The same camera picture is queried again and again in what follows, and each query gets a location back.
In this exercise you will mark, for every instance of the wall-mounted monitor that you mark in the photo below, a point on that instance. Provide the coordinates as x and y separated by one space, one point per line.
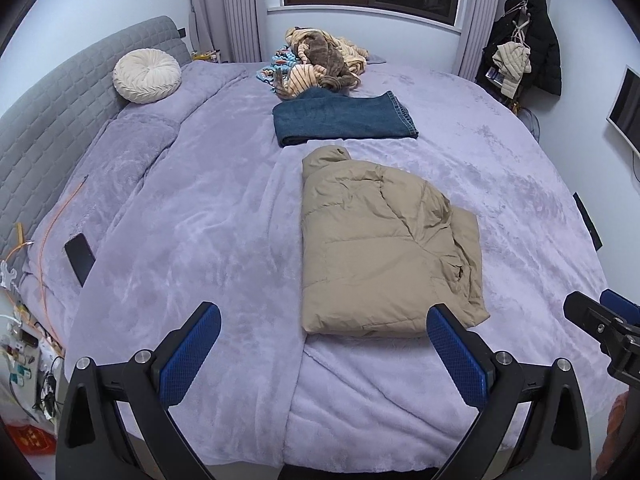
627 110

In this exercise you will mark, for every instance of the round cream pillow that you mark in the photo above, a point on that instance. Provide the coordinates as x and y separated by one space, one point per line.
145 75

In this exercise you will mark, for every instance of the black hanging coat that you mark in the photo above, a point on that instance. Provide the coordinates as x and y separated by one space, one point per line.
542 45

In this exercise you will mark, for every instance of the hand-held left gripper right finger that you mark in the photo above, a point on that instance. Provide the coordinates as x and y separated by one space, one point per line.
455 355

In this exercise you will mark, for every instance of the purple fleece blanket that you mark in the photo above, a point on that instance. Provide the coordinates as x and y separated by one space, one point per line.
200 210

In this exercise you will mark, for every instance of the brown plush garment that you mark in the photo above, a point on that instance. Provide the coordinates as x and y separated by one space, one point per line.
325 55

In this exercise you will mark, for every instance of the pile of striped clothes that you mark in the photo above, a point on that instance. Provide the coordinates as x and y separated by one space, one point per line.
305 77

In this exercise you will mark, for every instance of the khaki puffer jacket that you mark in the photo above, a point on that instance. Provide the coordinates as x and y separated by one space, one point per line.
380 240

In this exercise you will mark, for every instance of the black rectangular object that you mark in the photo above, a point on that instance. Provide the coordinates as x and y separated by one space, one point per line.
586 220

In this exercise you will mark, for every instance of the black smartphone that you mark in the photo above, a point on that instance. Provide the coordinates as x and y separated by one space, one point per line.
80 260

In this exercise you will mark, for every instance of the white power strip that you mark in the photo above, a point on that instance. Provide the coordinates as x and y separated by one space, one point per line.
20 345

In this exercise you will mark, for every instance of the grey curtain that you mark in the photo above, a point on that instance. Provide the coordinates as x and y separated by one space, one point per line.
225 5
485 15

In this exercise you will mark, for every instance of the colourful printed cloth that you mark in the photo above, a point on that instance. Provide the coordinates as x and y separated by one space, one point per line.
272 67

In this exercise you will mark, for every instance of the red floor mat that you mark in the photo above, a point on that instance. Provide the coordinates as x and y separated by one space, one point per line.
32 441

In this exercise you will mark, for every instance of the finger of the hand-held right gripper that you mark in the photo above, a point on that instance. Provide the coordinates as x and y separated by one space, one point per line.
622 304
615 340

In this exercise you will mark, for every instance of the beige hanging puffer vest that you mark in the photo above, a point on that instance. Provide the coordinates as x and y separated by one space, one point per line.
510 65

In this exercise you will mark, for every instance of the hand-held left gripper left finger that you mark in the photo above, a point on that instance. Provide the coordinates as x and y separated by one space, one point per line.
192 355

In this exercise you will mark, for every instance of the purple pillow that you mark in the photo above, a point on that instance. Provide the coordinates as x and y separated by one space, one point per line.
377 59
130 155

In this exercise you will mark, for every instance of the person's orange patterned clothing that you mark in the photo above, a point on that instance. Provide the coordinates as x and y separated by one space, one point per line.
615 435

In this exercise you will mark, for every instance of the folded blue jeans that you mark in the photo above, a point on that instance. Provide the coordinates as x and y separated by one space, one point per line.
340 117

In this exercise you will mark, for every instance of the grey quilted headboard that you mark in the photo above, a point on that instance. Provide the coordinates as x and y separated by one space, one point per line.
60 100

